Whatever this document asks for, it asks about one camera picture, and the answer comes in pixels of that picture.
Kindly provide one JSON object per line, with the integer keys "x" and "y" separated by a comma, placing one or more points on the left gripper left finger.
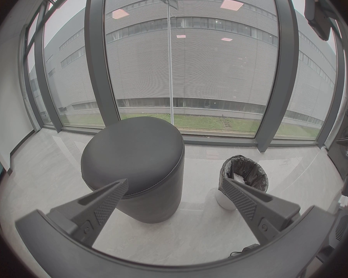
{"x": 87, "y": 213}

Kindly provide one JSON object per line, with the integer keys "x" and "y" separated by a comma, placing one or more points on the dark grey cabinet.
{"x": 336, "y": 158}

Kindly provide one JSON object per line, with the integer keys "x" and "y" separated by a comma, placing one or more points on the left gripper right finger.
{"x": 266, "y": 213}

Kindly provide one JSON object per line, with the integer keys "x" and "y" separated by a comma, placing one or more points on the dark grey round stool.
{"x": 133, "y": 149}

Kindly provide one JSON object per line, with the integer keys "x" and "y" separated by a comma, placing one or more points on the white printed wrapper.
{"x": 238, "y": 180}

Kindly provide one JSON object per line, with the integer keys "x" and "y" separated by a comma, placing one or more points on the window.
{"x": 220, "y": 68}

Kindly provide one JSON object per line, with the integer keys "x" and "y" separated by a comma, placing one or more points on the black plastic bag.
{"x": 249, "y": 169}

